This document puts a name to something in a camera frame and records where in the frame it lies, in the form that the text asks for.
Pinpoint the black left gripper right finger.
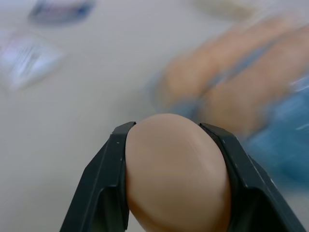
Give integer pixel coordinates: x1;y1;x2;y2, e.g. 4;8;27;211
198;122;306;232

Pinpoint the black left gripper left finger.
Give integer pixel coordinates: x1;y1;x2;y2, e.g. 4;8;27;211
59;121;137;232

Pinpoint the brown egg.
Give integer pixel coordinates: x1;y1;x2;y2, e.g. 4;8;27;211
207;14;300;63
165;49;232;102
202;31;309;141
125;113;233;232

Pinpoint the blue egg carton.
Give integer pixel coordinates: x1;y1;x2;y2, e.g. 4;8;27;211
142;14;309;191

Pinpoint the white plastic packet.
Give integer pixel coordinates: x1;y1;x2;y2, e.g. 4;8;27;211
0;30;65;91

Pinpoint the dark blue oval object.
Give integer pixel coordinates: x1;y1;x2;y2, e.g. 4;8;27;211
28;0;97;26

